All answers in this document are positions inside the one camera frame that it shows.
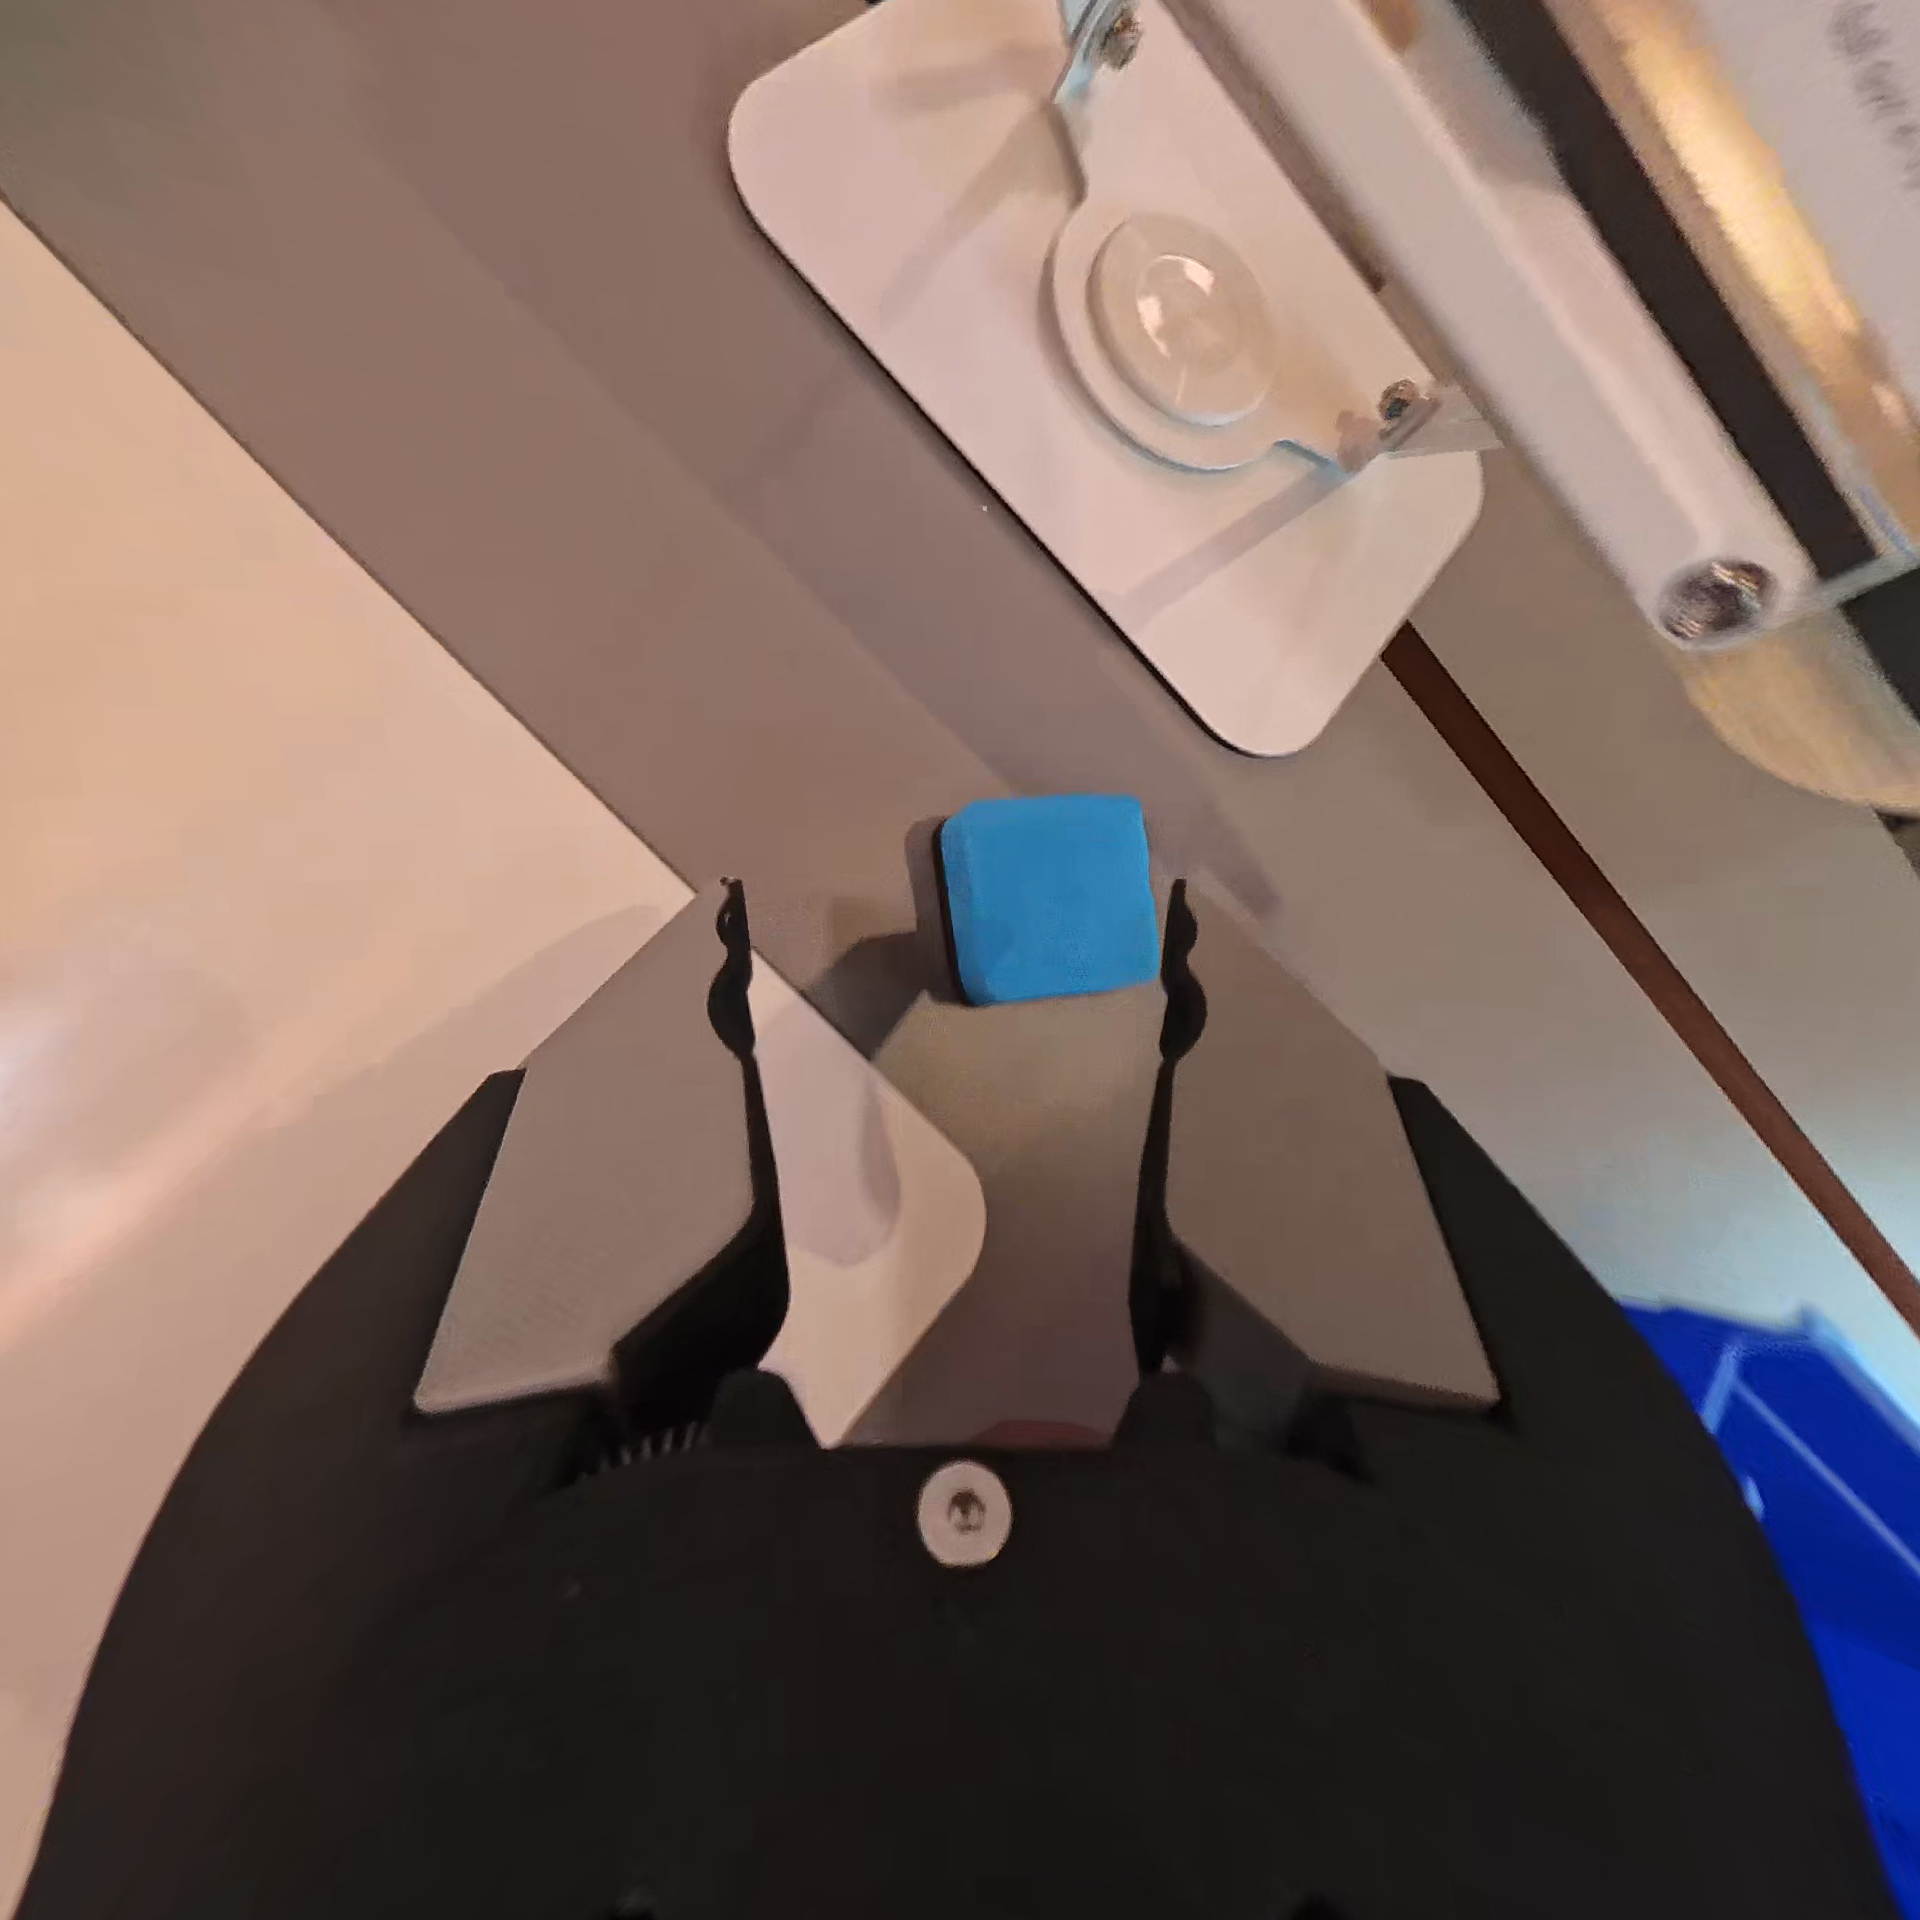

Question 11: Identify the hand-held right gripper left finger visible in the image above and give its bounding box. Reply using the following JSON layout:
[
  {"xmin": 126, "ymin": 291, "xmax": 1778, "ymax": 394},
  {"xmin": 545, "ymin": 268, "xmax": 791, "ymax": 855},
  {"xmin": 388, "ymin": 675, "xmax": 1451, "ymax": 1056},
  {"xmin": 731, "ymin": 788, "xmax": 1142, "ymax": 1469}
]
[{"xmin": 412, "ymin": 875, "xmax": 791, "ymax": 1421}]

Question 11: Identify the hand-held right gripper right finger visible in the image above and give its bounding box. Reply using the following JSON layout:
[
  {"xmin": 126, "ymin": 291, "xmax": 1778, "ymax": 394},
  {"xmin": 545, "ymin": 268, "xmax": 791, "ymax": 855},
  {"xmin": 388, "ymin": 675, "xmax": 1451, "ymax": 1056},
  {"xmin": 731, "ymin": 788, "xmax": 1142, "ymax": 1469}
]
[{"xmin": 1124, "ymin": 875, "xmax": 1506, "ymax": 1413}]

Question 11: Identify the blue eraser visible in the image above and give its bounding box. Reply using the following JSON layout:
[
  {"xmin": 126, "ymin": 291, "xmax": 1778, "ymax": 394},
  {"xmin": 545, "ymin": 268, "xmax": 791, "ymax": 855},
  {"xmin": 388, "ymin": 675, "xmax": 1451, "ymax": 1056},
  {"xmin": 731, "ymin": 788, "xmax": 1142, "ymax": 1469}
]
[{"xmin": 936, "ymin": 794, "xmax": 1165, "ymax": 1010}]

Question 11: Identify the white whiteboard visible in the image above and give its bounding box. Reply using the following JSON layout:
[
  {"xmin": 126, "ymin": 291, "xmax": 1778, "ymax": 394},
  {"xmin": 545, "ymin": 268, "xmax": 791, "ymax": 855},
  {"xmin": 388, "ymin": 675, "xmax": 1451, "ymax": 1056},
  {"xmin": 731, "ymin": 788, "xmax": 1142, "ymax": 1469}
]
[{"xmin": 0, "ymin": 203, "xmax": 991, "ymax": 1819}]

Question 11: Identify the large blue plastic bin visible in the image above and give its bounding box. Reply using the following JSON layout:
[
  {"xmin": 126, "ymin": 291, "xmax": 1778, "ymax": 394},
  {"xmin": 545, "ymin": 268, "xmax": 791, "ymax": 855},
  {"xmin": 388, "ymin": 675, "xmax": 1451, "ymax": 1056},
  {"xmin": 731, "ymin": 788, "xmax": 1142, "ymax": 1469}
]
[{"xmin": 1616, "ymin": 1297, "xmax": 1920, "ymax": 1920}]

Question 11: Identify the white framed panel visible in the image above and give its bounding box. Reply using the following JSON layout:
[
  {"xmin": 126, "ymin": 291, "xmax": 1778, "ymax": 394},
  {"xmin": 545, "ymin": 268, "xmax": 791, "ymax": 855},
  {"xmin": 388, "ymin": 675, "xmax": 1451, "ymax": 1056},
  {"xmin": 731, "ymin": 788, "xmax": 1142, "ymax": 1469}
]
[{"xmin": 1169, "ymin": 0, "xmax": 1920, "ymax": 651}]

